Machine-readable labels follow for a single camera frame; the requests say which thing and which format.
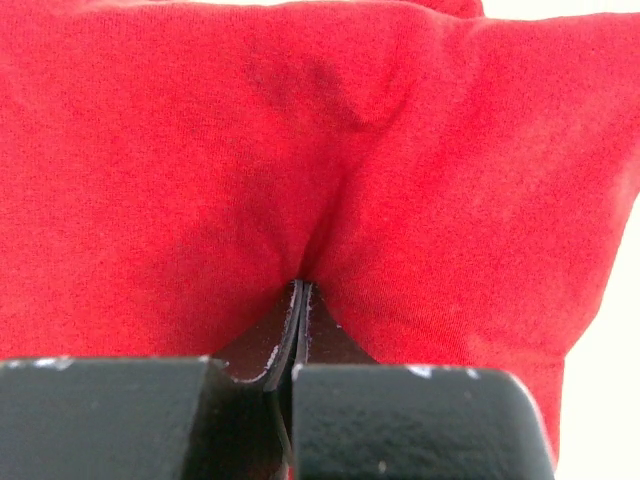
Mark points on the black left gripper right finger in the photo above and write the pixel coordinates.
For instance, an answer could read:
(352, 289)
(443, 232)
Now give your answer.
(353, 418)

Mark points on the red t shirt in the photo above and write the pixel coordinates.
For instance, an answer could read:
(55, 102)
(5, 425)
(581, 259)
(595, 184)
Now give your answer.
(456, 185)

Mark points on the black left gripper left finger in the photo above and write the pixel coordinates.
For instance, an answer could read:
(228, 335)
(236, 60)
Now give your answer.
(224, 416)

